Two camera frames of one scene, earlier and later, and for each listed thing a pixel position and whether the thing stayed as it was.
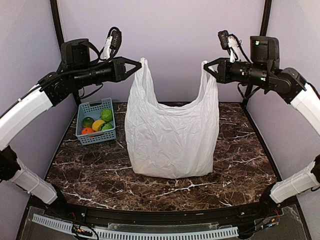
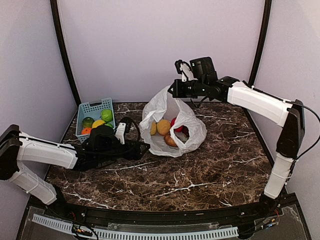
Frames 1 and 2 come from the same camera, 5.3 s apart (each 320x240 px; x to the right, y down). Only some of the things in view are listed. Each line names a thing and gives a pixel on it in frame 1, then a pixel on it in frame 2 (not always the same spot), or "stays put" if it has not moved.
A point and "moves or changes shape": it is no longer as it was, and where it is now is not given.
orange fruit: x=85 y=131 stays put
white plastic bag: x=171 y=142 moves or changes shape
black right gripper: x=223 y=75 to x=178 y=92
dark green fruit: x=87 y=122 stays put
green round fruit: x=107 y=115 stays put
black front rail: x=58 y=210 stays put
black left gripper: x=119 y=70 to x=137 y=155
